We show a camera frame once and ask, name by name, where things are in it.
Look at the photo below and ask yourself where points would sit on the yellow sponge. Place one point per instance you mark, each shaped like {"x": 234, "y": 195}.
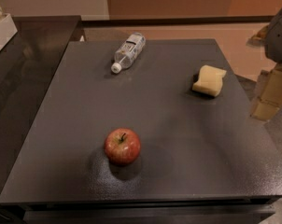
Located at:
{"x": 210, "y": 80}

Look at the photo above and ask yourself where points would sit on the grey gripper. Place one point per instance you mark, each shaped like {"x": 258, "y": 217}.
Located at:
{"x": 279, "y": 39}

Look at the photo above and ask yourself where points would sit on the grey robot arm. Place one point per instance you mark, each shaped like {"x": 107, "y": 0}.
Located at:
{"x": 273, "y": 39}

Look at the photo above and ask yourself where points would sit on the white box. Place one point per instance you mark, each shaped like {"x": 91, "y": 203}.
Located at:
{"x": 7, "y": 30}

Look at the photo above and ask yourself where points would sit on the clear plastic water bottle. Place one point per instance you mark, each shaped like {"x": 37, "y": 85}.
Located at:
{"x": 128, "y": 52}

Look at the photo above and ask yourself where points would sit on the red apple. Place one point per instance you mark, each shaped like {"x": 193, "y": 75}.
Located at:
{"x": 122, "y": 146}

